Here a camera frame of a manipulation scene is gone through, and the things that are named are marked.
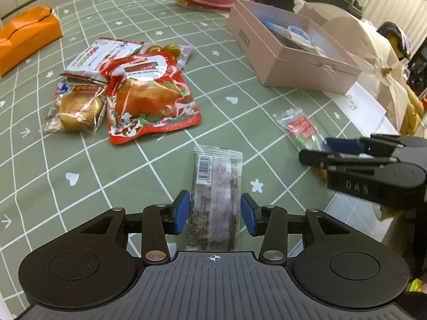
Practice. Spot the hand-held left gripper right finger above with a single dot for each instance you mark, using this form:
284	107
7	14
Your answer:
248	215

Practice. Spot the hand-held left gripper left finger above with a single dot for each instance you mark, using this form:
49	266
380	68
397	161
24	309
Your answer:
181	213

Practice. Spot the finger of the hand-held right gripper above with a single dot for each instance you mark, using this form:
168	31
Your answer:
317	158
343	145

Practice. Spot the small red snack packet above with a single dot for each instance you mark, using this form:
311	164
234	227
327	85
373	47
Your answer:
302	128

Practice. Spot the brown bar packet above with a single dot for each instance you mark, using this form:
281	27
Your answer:
216	200

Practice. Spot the pink cardboard box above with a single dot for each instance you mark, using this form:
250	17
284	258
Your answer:
293	70

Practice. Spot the pale blue snack packet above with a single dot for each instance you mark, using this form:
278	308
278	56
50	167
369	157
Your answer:
298	32

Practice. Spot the white paper sheet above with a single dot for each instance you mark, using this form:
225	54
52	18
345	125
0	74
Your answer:
363	106

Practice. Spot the green checked tablecloth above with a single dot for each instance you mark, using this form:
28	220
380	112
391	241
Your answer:
150	173

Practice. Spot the cream covered chair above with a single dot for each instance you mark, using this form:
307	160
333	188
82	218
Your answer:
377	66

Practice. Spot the red chicken leg packet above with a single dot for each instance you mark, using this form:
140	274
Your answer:
150	100

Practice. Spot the black round object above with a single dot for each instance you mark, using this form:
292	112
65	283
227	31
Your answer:
397	40

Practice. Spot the clear bread packet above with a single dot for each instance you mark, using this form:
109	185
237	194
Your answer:
78	108

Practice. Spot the white curtain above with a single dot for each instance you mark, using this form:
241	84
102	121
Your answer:
400	0

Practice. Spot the clear green olive packet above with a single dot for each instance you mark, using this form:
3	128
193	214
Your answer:
170	49

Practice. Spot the white and red snack packet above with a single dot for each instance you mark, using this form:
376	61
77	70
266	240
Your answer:
96	58

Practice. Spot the orange tissue box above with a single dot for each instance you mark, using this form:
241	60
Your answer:
26	36

